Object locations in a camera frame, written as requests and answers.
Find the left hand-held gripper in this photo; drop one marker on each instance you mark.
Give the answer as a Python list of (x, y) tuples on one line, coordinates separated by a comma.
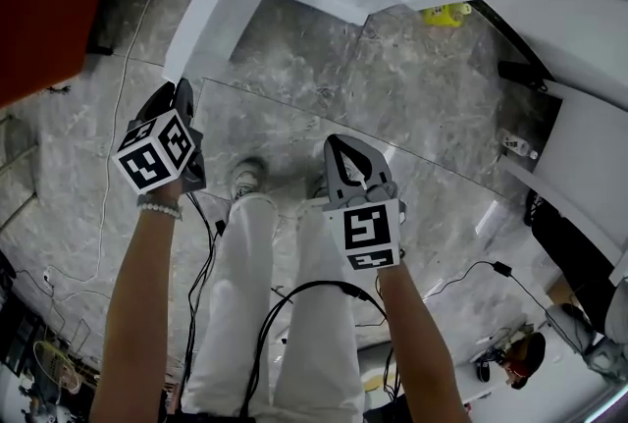
[(147, 161)]

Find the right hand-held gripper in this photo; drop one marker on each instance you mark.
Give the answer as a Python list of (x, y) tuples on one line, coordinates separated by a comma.
[(365, 229)]

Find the white water dispenser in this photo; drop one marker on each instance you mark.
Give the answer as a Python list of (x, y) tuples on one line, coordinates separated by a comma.
[(211, 9)]

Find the person's left forearm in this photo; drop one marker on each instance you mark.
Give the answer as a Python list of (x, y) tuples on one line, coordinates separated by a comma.
[(137, 293)]

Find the person's right forearm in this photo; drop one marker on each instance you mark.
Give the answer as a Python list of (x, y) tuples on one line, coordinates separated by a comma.
[(417, 342)]

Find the white sink cabinet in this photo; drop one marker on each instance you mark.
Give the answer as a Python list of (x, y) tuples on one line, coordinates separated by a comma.
[(584, 156)]

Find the person's left shoe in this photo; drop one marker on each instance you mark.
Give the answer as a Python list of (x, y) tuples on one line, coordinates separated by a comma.
[(247, 178)]

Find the small clear bottle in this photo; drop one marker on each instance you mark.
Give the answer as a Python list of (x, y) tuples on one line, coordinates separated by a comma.
[(517, 143)]

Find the white trousers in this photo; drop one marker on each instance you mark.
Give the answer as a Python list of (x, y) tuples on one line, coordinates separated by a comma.
[(240, 293)]

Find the yellow plastic bottle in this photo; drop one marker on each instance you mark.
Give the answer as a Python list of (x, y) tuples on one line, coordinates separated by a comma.
[(444, 16)]

